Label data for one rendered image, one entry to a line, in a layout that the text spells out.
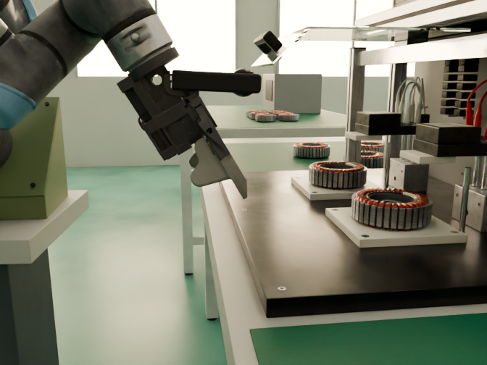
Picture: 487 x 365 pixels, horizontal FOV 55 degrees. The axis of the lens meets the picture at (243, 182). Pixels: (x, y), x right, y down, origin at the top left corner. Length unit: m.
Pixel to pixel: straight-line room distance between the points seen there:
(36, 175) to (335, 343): 0.61
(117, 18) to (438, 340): 0.48
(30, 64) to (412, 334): 0.52
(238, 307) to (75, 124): 5.05
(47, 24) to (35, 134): 0.33
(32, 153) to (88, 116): 4.55
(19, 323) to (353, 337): 0.64
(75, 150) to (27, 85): 4.92
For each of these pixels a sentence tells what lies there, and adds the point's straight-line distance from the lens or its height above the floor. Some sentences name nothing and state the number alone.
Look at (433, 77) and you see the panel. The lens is 1.13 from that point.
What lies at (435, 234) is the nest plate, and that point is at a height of 0.78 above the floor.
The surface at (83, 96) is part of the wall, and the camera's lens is 5.45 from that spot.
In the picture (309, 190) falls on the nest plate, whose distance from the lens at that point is 0.87.
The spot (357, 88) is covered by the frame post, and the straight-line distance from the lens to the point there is 1.12.
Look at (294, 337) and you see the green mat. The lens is 0.46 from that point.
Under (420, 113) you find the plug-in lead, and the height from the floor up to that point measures 0.92.
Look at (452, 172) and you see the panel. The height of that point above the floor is 0.79.
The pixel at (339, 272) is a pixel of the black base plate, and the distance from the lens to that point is 0.55.
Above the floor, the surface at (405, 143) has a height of 0.86.
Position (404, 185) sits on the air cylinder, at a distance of 0.95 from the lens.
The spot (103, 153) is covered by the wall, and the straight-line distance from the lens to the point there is 5.48.
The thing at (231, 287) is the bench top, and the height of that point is 0.75.
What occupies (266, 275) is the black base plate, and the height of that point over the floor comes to 0.77.
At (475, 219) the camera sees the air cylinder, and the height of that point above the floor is 0.79.
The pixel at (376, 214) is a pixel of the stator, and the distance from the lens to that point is 0.67.
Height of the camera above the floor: 0.99
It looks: 13 degrees down
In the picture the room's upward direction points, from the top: straight up
